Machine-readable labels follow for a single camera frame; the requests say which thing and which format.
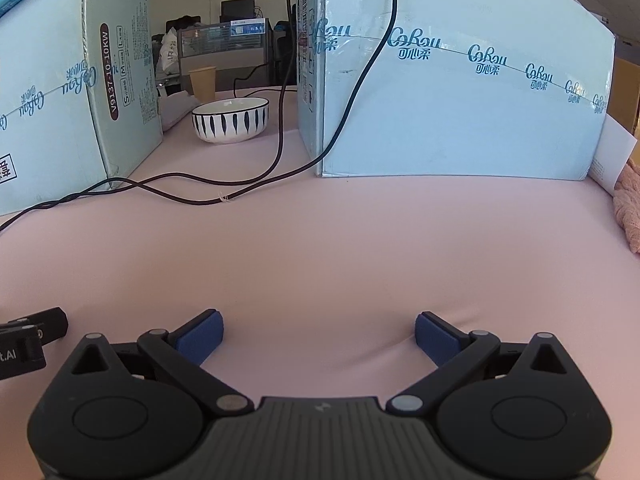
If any large light blue cardboard box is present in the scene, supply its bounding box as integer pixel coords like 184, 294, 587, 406
0, 0, 165, 217

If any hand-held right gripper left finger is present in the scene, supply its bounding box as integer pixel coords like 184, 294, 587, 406
65, 308, 255, 417

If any brown paper cup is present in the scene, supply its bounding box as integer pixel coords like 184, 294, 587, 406
188, 66, 217, 104

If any white plastic bag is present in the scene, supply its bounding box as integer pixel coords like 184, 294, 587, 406
157, 27, 182, 75

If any black monitor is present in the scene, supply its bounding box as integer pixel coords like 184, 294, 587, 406
220, 0, 257, 23

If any white paper sheet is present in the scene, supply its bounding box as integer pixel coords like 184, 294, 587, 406
590, 115, 638, 196

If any light blue box with barcode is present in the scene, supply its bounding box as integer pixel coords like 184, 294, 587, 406
296, 0, 617, 182

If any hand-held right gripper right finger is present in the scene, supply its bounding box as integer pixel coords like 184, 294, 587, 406
386, 311, 576, 416

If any black cable with plug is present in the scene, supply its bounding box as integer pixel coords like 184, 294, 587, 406
0, 0, 301, 233

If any white bowl with black stripes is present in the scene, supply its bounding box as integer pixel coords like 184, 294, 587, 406
192, 97, 270, 145

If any pink knitted cloth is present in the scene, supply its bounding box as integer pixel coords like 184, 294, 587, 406
612, 157, 640, 254

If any grey office partition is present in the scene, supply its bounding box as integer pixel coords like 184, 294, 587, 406
177, 19, 275, 68

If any thin black background cable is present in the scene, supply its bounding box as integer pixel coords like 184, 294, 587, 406
232, 62, 297, 101

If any black cable with white tie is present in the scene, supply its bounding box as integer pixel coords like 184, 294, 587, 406
60, 0, 398, 206

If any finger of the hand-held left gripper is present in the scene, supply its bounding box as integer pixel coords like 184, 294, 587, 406
7, 307, 68, 346

